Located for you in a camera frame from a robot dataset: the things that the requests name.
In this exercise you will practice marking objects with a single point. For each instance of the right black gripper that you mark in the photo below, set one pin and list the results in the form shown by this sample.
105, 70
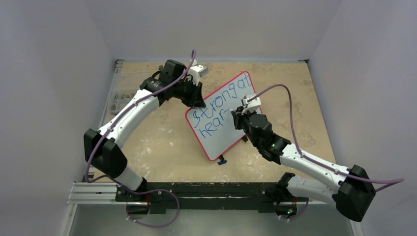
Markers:
239, 119

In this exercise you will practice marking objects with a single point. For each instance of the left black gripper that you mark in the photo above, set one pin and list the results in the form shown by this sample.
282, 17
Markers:
194, 96

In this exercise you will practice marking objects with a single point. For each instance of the pink framed whiteboard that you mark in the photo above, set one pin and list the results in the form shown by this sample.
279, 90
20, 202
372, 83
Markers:
213, 126

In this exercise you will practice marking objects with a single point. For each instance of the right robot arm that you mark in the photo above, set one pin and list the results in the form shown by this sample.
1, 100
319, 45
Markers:
347, 189

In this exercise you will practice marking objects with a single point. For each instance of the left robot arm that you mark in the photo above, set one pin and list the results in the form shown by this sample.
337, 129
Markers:
103, 147

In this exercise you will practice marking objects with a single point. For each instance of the blue marker cap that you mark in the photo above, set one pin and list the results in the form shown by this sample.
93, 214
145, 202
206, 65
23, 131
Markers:
222, 162

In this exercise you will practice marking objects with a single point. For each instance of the clear plastic screw box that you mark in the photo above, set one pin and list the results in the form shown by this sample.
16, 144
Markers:
124, 90

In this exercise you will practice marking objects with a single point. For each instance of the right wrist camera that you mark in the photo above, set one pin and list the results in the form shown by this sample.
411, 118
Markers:
250, 103

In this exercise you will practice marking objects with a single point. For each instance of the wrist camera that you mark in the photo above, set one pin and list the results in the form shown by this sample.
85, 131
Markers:
197, 71
250, 103

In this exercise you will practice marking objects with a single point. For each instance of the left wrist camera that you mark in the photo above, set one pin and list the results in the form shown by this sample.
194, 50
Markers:
197, 71

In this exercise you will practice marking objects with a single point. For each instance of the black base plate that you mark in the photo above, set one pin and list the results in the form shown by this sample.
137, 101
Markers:
264, 197

